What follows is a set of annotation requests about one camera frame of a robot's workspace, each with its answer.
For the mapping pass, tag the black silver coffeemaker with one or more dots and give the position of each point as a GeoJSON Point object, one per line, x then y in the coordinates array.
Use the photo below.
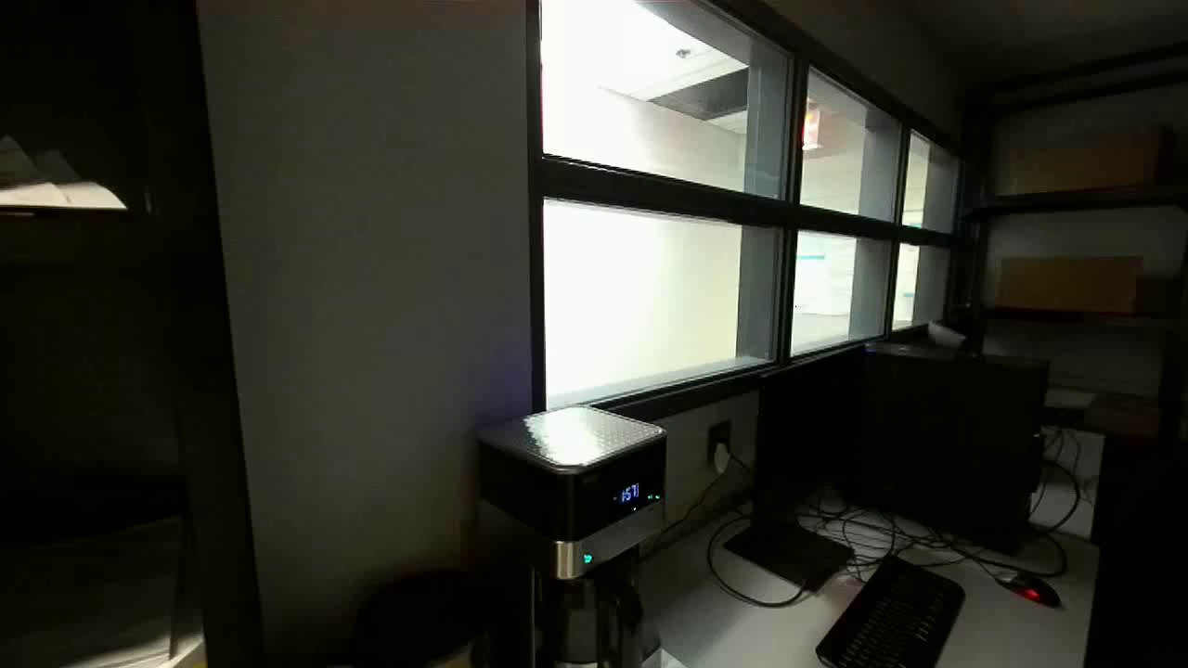
{"type": "Point", "coordinates": [569, 475]}

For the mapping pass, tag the black computer monitor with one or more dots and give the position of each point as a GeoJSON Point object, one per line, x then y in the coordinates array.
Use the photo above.
{"type": "Point", "coordinates": [807, 431]}
{"type": "Point", "coordinates": [952, 439]}

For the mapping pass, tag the dark glass carafe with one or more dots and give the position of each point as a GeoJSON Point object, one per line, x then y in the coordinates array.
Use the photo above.
{"type": "Point", "coordinates": [596, 626]}

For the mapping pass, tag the black keyboard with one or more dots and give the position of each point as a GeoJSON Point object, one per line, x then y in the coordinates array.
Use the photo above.
{"type": "Point", "coordinates": [893, 612]}

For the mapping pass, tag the flat cardboard box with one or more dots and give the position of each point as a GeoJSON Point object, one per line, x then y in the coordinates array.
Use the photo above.
{"type": "Point", "coordinates": [1067, 285]}

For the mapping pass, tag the dark cabinet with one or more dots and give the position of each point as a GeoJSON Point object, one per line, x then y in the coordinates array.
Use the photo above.
{"type": "Point", "coordinates": [113, 372]}

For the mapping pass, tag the dark metal shelf rack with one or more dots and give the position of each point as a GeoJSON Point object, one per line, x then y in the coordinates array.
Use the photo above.
{"type": "Point", "coordinates": [1079, 202]}

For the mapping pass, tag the black mouse with red light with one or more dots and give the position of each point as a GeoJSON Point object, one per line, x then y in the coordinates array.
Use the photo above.
{"type": "Point", "coordinates": [1038, 591]}

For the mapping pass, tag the large cardboard box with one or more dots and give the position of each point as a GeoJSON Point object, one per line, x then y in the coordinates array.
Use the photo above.
{"type": "Point", "coordinates": [1089, 165]}

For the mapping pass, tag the white paper sheet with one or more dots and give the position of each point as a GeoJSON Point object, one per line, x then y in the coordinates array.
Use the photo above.
{"type": "Point", "coordinates": [56, 191]}

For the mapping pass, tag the black window frame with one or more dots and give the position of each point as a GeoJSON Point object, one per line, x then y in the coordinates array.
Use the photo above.
{"type": "Point", "coordinates": [662, 193]}

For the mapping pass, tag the wall power outlet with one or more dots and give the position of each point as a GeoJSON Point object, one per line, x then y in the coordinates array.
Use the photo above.
{"type": "Point", "coordinates": [718, 447]}

